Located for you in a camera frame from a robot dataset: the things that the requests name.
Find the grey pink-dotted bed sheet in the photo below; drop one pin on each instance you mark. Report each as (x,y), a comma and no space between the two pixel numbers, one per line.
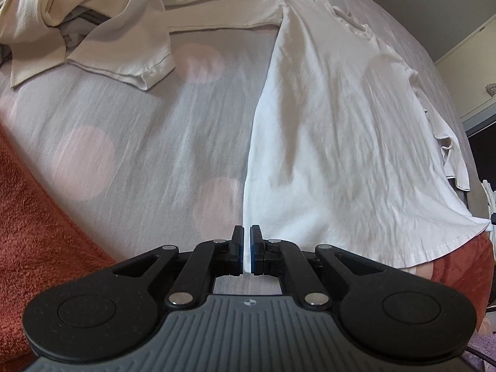
(155,143)

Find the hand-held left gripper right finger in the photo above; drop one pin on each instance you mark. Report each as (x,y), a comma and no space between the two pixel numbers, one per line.
(254,257)

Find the purple fuzzy cloth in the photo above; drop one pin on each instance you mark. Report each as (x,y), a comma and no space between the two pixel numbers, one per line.
(482,352)

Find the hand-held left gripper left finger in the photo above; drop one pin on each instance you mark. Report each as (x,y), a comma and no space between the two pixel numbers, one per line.
(240,257)

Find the grey garment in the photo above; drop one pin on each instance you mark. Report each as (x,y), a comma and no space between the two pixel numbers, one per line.
(79,27)

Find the cream crumpled garment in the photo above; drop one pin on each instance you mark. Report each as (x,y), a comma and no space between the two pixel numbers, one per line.
(128,42)

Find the cream wardrobe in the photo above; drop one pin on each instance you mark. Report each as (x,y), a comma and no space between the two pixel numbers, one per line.
(465,73)

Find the white long-sleeve shirt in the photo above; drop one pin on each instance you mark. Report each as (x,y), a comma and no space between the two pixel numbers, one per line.
(341,131)

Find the orange fleece blanket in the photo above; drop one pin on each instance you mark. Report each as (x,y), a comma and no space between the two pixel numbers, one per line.
(38,240)

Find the white hanging cloth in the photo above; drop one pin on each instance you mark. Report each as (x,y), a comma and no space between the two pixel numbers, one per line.
(489,205)

